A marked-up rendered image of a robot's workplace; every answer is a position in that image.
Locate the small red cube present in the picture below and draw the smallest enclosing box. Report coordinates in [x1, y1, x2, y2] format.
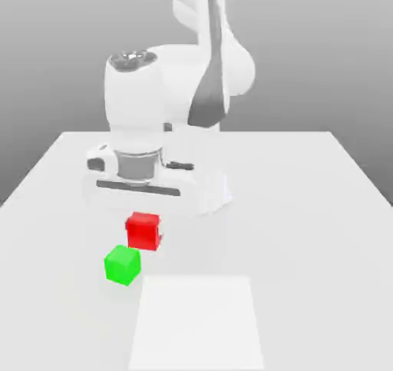
[124, 211, 164, 252]

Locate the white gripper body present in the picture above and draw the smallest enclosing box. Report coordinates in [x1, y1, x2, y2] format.
[81, 174, 197, 214]

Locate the small green cube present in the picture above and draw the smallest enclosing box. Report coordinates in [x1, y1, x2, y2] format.
[104, 244, 142, 287]

